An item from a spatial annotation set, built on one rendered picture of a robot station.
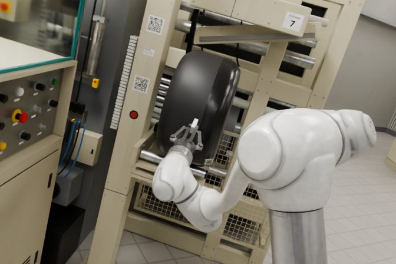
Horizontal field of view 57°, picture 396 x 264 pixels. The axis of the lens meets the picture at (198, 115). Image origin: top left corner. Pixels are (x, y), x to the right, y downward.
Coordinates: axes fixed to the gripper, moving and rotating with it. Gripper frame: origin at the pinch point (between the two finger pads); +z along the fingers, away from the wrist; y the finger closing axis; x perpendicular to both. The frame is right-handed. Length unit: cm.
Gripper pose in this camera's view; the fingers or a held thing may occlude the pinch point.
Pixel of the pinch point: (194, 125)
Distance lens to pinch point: 146.9
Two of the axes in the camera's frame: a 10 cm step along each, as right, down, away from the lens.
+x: -2.2, 8.3, 5.1
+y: -9.5, -3.0, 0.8
